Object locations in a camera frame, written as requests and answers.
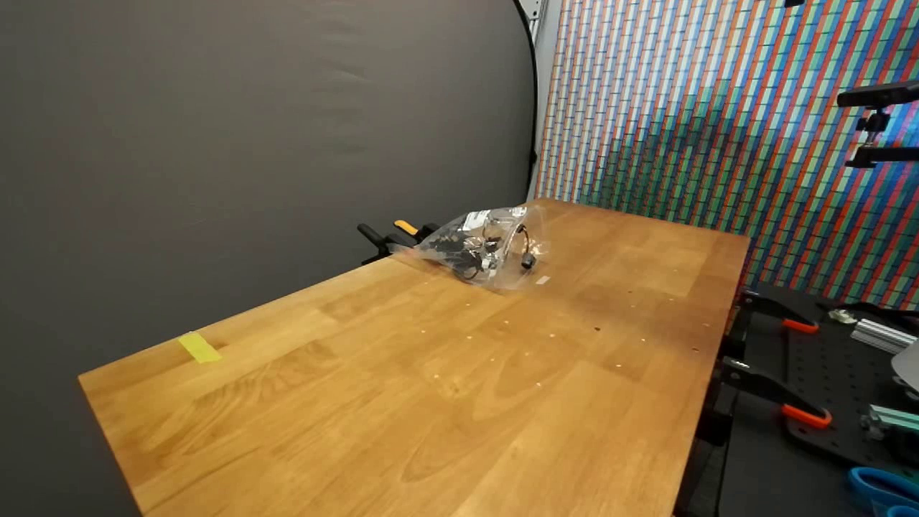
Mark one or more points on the clear plastic bag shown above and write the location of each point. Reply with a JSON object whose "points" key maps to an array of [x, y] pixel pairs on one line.
{"points": [[500, 248]]}

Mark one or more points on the white metal bracket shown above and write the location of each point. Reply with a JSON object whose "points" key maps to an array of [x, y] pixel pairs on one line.
{"points": [[873, 333]]}

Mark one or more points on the black orange table clamp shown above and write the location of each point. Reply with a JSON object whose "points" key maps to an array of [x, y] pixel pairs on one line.
{"points": [[400, 237]]}

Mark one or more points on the black orange spring clamp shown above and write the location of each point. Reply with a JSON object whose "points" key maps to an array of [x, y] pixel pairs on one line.
{"points": [[790, 405], [786, 313]]}

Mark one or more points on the yellow tape strip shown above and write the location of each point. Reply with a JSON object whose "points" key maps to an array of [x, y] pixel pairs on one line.
{"points": [[199, 349]]}

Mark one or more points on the blue handled scissors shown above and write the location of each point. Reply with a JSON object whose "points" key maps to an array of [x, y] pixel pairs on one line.
{"points": [[882, 492]]}

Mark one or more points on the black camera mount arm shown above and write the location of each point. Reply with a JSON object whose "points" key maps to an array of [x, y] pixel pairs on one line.
{"points": [[873, 114]]}

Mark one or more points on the black perforated side board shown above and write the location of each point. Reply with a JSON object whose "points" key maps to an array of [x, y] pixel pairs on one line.
{"points": [[839, 374]]}

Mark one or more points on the teal tool handle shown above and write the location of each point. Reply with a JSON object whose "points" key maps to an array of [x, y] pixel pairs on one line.
{"points": [[879, 417]]}

